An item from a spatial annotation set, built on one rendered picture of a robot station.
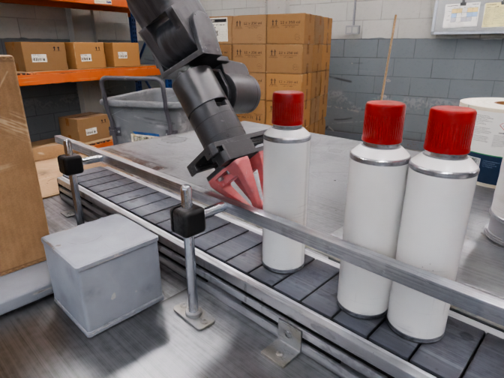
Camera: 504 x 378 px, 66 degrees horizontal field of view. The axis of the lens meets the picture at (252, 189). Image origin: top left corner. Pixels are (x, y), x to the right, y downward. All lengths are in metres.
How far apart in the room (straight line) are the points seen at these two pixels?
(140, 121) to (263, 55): 1.54
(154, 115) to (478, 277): 2.29
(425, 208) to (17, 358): 0.42
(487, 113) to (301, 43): 2.89
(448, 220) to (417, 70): 4.46
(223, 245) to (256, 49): 3.34
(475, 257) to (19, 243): 0.59
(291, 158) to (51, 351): 0.32
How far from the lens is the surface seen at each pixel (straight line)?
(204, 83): 0.49
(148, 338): 0.47
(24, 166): 0.57
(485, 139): 0.84
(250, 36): 3.82
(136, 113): 2.66
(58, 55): 4.24
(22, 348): 0.50
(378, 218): 0.36
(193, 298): 0.47
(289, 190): 0.42
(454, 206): 0.34
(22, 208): 0.58
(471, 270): 0.54
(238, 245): 0.52
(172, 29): 0.52
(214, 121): 0.47
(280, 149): 0.40
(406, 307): 0.38
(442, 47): 4.74
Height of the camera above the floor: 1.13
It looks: 20 degrees down
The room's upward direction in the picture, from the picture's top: straight up
